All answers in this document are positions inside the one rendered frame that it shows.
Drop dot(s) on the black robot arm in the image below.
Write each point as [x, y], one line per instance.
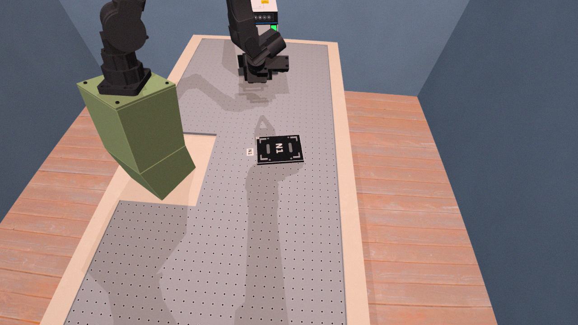
[124, 33]

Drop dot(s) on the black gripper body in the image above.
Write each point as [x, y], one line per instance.
[252, 76]

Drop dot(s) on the white benchtop heat sealer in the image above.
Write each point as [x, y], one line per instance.
[266, 17]

